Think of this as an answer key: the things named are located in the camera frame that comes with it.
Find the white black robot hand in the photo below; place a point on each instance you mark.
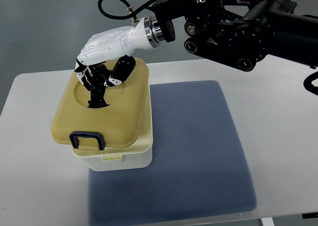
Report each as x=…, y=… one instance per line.
x=115, y=43

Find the yellow storage box lid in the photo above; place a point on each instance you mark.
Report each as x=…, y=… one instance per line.
x=121, y=123

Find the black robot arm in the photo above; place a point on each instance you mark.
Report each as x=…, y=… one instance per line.
x=241, y=33

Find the white storage box base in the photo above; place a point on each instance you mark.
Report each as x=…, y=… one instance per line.
x=138, y=155

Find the blue grey fabric mat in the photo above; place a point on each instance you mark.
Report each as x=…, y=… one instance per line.
x=198, y=168

